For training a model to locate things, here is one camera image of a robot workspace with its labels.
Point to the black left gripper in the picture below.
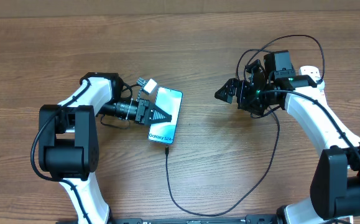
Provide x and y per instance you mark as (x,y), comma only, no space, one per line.
(145,109)

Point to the white power extension strip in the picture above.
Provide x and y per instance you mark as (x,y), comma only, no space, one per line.
(318,81)

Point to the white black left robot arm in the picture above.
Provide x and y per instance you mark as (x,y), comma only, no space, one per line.
(66,149)

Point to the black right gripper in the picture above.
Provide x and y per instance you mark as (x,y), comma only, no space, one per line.
(242,101)

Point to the white charger plug adapter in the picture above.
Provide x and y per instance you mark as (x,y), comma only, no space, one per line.
(310,72)

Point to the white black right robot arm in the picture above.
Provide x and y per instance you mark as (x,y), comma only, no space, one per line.
(274,83)

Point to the blue Galaxy smartphone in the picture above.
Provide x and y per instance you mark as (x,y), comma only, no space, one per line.
(170,102)

